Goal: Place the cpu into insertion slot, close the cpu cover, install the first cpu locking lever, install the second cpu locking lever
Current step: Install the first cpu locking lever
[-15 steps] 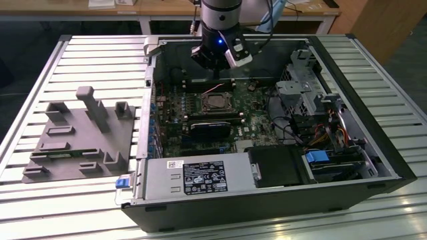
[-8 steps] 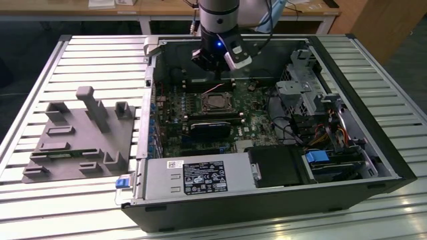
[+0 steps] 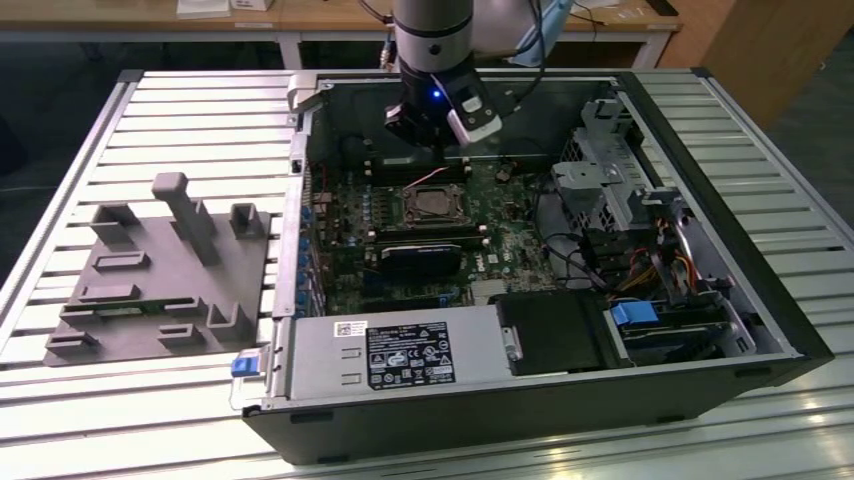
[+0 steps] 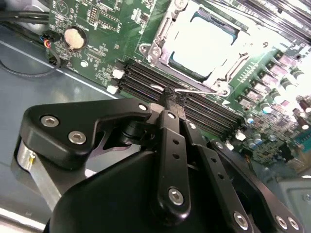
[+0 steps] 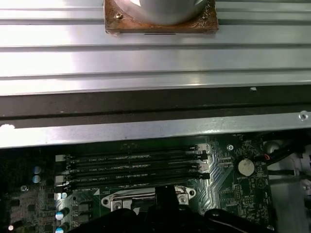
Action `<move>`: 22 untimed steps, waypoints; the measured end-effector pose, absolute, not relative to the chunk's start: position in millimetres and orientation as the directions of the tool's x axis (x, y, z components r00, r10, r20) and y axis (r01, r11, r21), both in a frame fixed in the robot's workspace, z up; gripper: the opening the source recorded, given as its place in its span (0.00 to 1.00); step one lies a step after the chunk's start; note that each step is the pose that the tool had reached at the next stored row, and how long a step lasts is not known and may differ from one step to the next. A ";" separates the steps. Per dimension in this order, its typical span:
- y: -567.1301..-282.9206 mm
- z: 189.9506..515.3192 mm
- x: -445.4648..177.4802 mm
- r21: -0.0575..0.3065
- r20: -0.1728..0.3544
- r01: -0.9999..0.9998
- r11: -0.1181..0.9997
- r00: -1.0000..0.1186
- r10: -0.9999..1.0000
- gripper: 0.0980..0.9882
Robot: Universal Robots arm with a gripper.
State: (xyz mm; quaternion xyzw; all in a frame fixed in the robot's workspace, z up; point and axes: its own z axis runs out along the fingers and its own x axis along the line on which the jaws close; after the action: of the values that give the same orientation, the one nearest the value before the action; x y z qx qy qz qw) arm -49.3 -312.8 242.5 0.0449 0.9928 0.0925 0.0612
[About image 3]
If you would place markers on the black PC case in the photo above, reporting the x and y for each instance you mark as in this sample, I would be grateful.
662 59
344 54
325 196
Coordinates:
468 435

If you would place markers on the blue disk carrier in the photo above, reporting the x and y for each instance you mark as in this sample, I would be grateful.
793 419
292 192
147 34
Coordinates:
634 315

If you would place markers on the silver chipset heatsink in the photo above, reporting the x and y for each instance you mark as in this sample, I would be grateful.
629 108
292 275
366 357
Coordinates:
489 290

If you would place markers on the CPU socket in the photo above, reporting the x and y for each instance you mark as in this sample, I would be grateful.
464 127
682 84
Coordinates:
401 221

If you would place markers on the black graphics card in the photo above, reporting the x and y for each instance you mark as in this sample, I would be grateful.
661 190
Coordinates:
421 260

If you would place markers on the white box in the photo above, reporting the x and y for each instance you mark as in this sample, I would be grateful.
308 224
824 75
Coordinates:
201 7
251 4

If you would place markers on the round coin battery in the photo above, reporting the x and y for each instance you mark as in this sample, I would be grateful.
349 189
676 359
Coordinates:
504 175

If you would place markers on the grey parts rack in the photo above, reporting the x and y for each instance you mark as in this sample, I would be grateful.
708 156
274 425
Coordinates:
167 280

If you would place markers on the black RAM slot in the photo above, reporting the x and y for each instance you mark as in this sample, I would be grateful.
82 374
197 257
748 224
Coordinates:
434 243
428 229
428 233
394 159
394 164
394 169
394 175

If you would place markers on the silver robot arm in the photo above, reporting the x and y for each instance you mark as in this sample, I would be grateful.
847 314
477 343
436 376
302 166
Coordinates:
434 35

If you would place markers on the silver CPU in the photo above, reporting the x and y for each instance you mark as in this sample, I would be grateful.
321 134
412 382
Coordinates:
429 202

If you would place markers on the wooden cabinet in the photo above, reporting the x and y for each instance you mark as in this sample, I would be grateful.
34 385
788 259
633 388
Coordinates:
768 50

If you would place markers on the pale blue teach pendant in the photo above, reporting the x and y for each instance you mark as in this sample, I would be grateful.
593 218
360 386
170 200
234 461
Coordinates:
554 20

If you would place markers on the wooden desk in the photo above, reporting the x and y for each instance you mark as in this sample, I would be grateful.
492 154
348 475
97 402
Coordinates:
321 15

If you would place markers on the hard disk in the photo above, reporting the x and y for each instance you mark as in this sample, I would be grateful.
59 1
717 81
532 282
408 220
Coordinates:
668 345

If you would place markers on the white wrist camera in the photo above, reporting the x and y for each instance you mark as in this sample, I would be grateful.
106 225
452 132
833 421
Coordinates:
477 127

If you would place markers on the blue plastic latch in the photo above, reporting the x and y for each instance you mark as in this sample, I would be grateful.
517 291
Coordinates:
245 367

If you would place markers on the black drive bay box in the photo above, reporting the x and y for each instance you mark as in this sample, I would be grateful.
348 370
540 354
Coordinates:
554 330

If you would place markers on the green motherboard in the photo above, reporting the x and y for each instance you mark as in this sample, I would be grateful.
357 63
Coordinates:
521 240

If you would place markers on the metal drive cage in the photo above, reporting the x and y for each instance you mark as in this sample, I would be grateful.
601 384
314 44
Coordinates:
601 200

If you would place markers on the grey power supply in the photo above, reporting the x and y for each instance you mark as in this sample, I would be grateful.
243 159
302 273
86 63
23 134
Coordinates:
321 360

